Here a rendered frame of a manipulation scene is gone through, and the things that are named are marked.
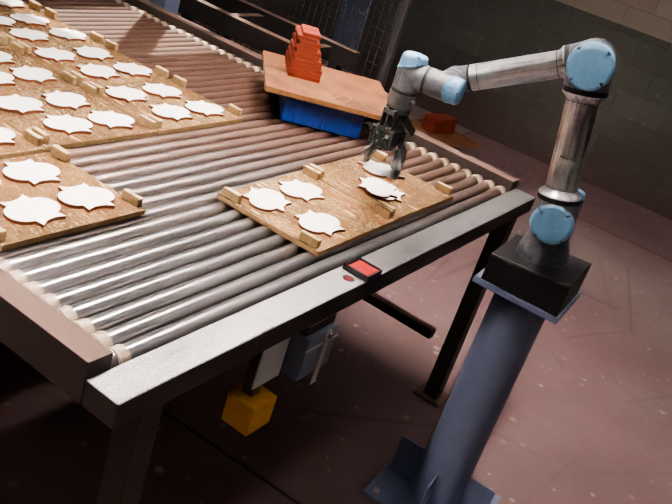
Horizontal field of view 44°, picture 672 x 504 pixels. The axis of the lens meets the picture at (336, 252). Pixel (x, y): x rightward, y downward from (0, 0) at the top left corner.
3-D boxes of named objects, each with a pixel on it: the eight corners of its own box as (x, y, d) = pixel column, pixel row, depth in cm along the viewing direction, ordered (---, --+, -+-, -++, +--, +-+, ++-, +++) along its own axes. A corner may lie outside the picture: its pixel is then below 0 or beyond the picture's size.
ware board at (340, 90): (378, 85, 347) (379, 81, 346) (397, 125, 303) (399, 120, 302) (262, 54, 336) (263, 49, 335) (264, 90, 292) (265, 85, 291)
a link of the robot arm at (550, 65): (617, 31, 224) (442, 60, 243) (615, 34, 214) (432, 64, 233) (621, 74, 227) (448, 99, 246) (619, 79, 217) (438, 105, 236)
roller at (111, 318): (481, 188, 315) (486, 176, 313) (71, 355, 156) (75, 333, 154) (470, 183, 317) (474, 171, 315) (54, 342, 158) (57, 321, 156)
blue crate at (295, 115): (350, 113, 335) (357, 90, 331) (359, 140, 308) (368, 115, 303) (276, 94, 328) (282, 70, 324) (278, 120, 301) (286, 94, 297)
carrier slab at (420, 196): (452, 200, 279) (453, 196, 279) (392, 223, 246) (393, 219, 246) (368, 157, 294) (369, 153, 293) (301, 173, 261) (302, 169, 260)
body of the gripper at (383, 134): (366, 142, 236) (378, 102, 231) (381, 138, 243) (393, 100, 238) (388, 153, 233) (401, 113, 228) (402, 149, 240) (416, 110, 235)
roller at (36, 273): (437, 166, 323) (441, 154, 321) (4, 303, 164) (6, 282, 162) (426, 161, 325) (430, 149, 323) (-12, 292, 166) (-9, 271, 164)
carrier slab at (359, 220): (393, 224, 246) (394, 220, 245) (317, 257, 212) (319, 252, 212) (300, 175, 259) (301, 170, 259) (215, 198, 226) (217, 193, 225)
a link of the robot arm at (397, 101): (399, 86, 236) (422, 96, 233) (394, 101, 238) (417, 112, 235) (385, 87, 230) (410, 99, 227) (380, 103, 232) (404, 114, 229)
